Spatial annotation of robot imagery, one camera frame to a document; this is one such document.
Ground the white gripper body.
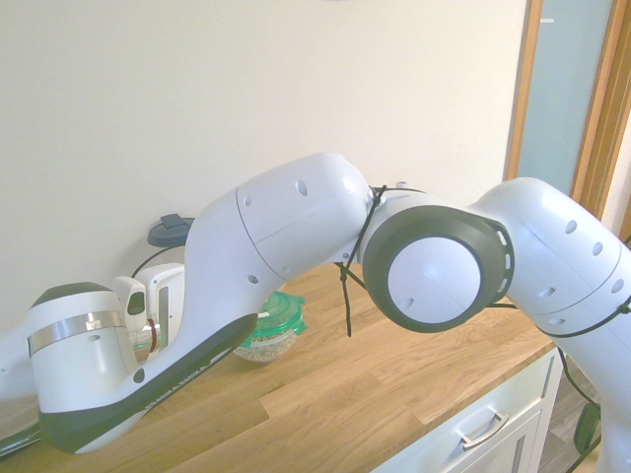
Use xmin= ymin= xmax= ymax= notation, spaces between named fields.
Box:
xmin=136 ymin=262 xmax=186 ymax=357

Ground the green round container lid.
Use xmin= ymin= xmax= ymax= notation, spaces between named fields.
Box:
xmin=243 ymin=290 xmax=310 ymax=347

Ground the clear pitcher with dark lid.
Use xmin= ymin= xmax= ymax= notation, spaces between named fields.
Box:
xmin=146 ymin=212 xmax=196 ymax=248

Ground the glass food container dark lid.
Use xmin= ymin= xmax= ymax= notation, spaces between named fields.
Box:
xmin=0 ymin=422 xmax=43 ymax=452

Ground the clear plastic cereal bowl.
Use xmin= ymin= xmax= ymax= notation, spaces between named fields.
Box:
xmin=232 ymin=324 xmax=300 ymax=366

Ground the wooden framed glass door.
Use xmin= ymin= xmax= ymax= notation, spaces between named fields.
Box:
xmin=501 ymin=0 xmax=631 ymax=234

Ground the metal drawer handle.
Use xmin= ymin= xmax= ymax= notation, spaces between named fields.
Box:
xmin=454 ymin=410 xmax=511 ymax=451

